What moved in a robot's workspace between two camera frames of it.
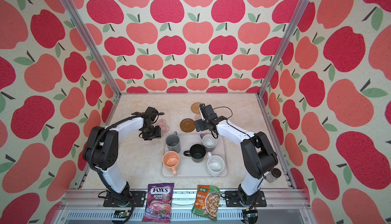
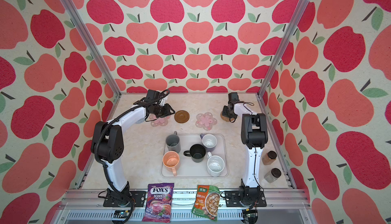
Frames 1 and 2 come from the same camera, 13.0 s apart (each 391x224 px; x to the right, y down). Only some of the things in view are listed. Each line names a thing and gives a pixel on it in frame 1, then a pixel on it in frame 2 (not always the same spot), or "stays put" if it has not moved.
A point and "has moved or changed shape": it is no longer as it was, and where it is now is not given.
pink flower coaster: (162, 123) has moved or changed shape
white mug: (215, 164) stays put
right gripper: (201, 122) → (225, 112)
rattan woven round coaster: (195, 107) has moved or changed shape
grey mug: (173, 142) stays put
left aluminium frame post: (83, 31) stays put
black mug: (197, 152) stays put
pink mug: (170, 160) stays put
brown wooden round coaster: (187, 125) → (182, 116)
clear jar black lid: (272, 176) stays put
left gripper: (158, 134) → (168, 111)
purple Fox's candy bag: (158, 205) stays put
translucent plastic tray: (193, 156) stays put
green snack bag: (207, 201) stays put
